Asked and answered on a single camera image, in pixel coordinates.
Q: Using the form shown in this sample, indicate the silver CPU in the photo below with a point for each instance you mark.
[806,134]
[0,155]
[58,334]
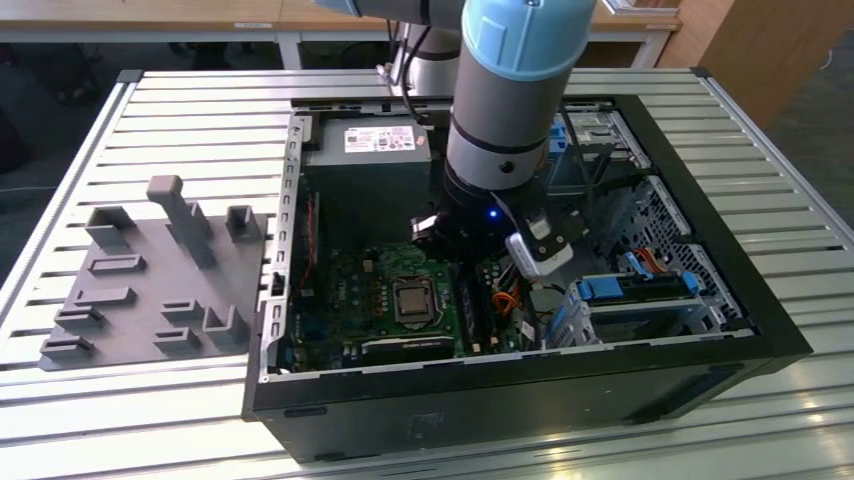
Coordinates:
[415,301]

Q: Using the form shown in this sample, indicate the metal disk bay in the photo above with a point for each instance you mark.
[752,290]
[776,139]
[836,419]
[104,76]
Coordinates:
[597,131]
[668,312]

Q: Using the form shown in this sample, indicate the black PC case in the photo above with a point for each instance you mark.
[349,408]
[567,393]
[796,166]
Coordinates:
[534,400]

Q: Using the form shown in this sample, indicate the wooden cabinet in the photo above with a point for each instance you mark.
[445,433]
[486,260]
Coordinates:
[754,50]

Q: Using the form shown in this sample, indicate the blue disk carrier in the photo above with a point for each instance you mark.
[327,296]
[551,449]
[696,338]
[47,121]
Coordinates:
[601,290]
[559,137]

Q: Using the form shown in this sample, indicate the black graphics card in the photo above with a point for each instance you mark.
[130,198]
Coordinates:
[407,350]

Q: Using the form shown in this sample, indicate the wooden desk white frame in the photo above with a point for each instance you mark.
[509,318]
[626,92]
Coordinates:
[134,12]
[294,15]

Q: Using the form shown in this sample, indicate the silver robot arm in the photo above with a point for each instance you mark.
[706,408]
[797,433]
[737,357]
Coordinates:
[507,125]

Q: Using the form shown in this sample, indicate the grey parts rack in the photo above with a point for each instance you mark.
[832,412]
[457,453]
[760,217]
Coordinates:
[134,320]

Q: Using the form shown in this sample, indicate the grey power supply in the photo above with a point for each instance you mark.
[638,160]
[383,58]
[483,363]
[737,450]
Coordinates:
[367,200]

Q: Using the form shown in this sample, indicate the green motherboard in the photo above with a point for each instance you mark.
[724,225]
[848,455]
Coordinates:
[361,280]

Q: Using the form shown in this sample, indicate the black RAM slot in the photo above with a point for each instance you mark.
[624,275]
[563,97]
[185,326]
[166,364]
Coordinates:
[466,306]

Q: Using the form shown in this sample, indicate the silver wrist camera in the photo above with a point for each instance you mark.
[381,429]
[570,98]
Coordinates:
[543,260]

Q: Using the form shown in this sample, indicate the metal CPU socket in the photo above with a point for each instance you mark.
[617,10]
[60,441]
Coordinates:
[414,322]

